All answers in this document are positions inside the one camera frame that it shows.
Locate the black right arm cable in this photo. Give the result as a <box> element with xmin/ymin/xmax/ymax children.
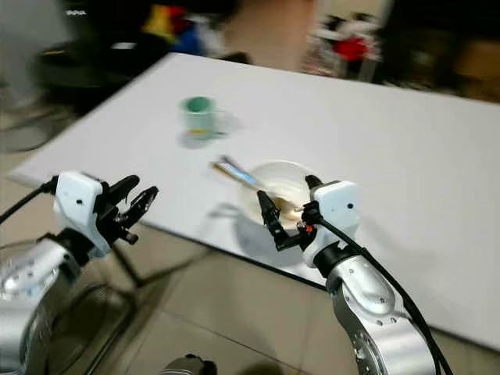
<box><xmin>316</xmin><ymin>217</ymin><xmax>455</xmax><ymax>375</ymax></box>

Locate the white bowl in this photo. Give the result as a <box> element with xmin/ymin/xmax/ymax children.
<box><xmin>237</xmin><ymin>160</ymin><xmax>323</xmax><ymax>229</ymax></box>

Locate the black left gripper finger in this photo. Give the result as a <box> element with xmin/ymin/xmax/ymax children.
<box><xmin>105</xmin><ymin>174</ymin><xmax>141</xmax><ymax>201</ymax></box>
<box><xmin>124</xmin><ymin>185</ymin><xmax>160</xmax><ymax>227</ymax></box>

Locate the metal spoon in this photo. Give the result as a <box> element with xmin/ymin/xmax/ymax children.
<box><xmin>209</xmin><ymin>155</ymin><xmax>302</xmax><ymax>218</ymax></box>

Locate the yellow red blue toy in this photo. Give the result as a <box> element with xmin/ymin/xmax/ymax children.
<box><xmin>141</xmin><ymin>3</ymin><xmax>221</xmax><ymax>57</ymax></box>

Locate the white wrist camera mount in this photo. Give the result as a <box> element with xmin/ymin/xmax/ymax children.
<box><xmin>54</xmin><ymin>170</ymin><xmax>112</xmax><ymax>259</ymax></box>
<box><xmin>303</xmin><ymin>180</ymin><xmax>361</xmax><ymax>268</ymax></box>

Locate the green ceramic mug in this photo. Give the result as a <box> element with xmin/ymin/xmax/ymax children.
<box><xmin>179</xmin><ymin>95</ymin><xmax>227</xmax><ymax>143</ymax></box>

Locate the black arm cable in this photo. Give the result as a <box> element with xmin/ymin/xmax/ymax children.
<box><xmin>316</xmin><ymin>217</ymin><xmax>455</xmax><ymax>375</ymax></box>
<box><xmin>0</xmin><ymin>177</ymin><xmax>60</xmax><ymax>225</ymax></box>

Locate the brown cardboard box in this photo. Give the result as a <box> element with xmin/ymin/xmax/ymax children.
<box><xmin>455</xmin><ymin>37</ymin><xmax>500</xmax><ymax>104</ymax></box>

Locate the black office chair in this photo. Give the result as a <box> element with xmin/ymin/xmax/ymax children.
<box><xmin>0</xmin><ymin>41</ymin><xmax>177</xmax><ymax>155</ymax></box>

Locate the white rack with red item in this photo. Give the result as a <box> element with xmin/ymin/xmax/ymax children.
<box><xmin>309</xmin><ymin>11</ymin><xmax>388</xmax><ymax>80</ymax></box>

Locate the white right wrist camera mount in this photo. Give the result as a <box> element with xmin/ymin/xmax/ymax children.
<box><xmin>303</xmin><ymin>180</ymin><xmax>361</xmax><ymax>268</ymax></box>

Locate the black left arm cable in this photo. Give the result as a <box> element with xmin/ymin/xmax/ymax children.
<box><xmin>0</xmin><ymin>177</ymin><xmax>60</xmax><ymax>225</ymax></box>

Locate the black wire fan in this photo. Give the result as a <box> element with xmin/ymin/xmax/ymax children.
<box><xmin>0</xmin><ymin>241</ymin><xmax>138</xmax><ymax>375</ymax></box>

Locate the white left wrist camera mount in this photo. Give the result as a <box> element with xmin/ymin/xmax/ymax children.
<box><xmin>54</xmin><ymin>170</ymin><xmax>112</xmax><ymax>259</ymax></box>

